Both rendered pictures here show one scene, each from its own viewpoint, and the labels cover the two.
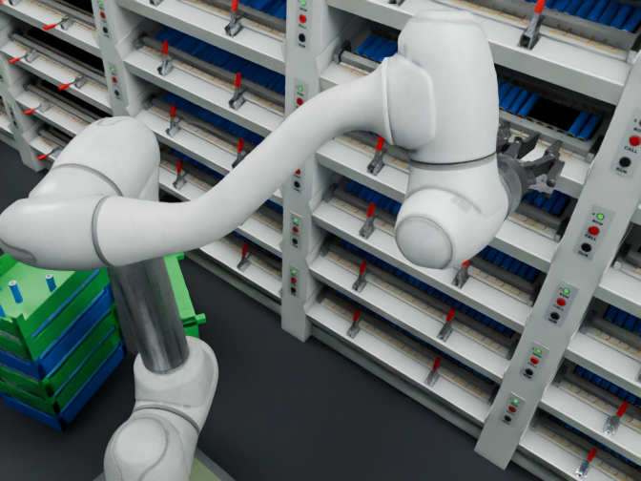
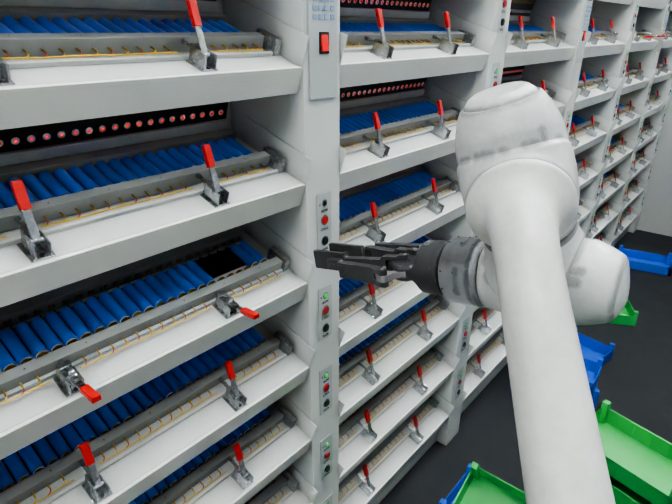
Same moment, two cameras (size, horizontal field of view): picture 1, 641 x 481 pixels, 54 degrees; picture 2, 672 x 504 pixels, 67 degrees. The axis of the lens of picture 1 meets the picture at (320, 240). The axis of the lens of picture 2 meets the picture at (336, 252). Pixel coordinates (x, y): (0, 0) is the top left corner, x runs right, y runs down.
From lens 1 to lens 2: 92 cm
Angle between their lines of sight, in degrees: 70
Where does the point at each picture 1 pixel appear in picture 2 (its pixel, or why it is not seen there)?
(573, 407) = (348, 454)
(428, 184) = (577, 248)
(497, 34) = (187, 210)
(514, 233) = (268, 379)
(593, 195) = (315, 284)
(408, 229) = (622, 285)
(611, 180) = not seen: hidden behind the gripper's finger
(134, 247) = not seen: outside the picture
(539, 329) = (320, 427)
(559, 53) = (245, 192)
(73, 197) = not seen: outside the picture
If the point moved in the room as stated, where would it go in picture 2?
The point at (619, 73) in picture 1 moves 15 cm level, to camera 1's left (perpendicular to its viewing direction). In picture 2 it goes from (289, 180) to (270, 206)
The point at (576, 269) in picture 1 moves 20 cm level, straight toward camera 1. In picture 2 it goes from (325, 351) to (407, 385)
